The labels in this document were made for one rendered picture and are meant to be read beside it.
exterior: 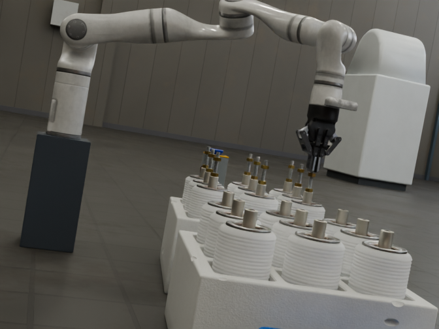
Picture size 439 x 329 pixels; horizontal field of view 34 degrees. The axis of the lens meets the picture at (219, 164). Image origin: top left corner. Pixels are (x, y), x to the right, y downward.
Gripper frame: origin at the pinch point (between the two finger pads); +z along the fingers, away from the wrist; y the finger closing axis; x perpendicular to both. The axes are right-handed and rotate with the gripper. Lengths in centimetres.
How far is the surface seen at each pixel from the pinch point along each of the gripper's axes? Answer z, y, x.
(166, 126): 16, -403, -891
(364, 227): 8.3, 17.9, 40.0
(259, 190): 8.4, 11.6, -4.1
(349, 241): 10.9, 21.7, 41.1
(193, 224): 18.2, 28.0, -4.1
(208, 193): 10.8, 24.4, -5.9
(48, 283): 35, 57, -12
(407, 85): -79, -445, -422
